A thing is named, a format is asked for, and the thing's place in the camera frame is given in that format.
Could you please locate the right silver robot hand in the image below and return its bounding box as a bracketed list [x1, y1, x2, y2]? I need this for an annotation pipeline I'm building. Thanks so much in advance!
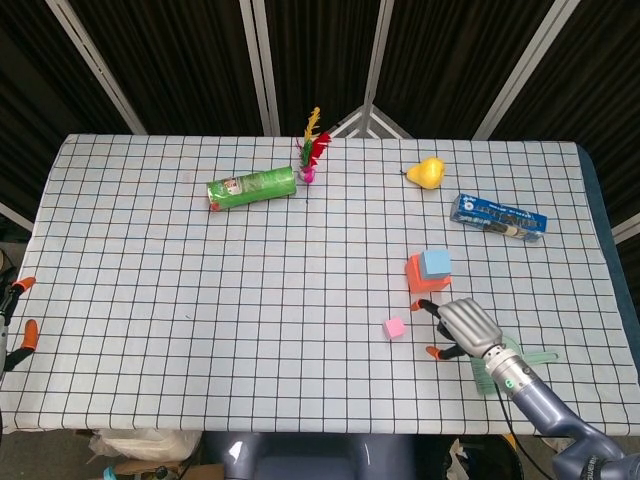
[409, 297, 504, 362]

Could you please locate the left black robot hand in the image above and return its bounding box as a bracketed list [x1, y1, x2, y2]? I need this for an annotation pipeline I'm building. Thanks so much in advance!
[0, 276, 39, 372]

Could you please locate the light blue cube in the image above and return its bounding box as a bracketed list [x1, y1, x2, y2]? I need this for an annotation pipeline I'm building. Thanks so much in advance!
[418, 248, 454, 280]

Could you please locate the small pink cube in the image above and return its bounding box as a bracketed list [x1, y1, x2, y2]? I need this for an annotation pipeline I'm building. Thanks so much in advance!
[382, 316, 407, 343]

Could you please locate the orange cube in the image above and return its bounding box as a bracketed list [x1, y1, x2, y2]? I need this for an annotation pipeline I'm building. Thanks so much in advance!
[404, 253, 452, 295]

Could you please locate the green hand brush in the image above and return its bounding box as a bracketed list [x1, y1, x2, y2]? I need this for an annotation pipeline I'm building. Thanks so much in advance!
[472, 335, 560, 398]

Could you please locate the blue cookie box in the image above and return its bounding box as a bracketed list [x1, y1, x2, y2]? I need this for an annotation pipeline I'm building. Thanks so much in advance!
[448, 192, 549, 244]

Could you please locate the checked white tablecloth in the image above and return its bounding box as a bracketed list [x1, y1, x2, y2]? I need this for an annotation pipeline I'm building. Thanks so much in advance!
[0, 132, 640, 436]

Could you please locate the black trash bin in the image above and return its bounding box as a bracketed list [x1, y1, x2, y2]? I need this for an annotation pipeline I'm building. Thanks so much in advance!
[417, 434, 524, 480]

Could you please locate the white plastic bag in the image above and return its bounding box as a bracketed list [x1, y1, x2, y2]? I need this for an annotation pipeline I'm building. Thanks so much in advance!
[88, 428, 201, 464]

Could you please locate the yellow toy pear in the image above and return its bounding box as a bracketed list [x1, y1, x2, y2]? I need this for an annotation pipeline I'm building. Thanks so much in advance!
[399, 156, 447, 191]

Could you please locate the grey-blue robot torso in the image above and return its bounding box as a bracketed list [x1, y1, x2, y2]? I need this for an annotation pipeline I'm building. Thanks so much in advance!
[202, 432, 416, 480]

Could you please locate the brown cardboard box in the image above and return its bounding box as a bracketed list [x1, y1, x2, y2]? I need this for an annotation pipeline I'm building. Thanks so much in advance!
[102, 462, 226, 480]

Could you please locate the black folding screen panel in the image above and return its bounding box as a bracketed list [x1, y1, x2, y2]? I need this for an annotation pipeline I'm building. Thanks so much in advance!
[47, 0, 266, 135]
[369, 0, 584, 140]
[0, 0, 146, 231]
[252, 0, 396, 136]
[474, 0, 640, 241]

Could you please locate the colourful feather shuttlecock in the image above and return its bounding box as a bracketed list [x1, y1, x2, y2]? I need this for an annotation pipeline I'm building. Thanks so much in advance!
[295, 105, 334, 185]

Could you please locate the green chip can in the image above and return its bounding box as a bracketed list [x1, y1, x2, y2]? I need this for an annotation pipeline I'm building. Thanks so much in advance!
[206, 165, 299, 214]

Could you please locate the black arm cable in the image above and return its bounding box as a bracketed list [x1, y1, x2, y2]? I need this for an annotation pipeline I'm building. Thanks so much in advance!
[494, 384, 540, 480]

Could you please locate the white triangular metal frame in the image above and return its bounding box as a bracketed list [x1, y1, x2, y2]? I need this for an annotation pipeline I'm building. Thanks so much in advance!
[329, 105, 414, 140]

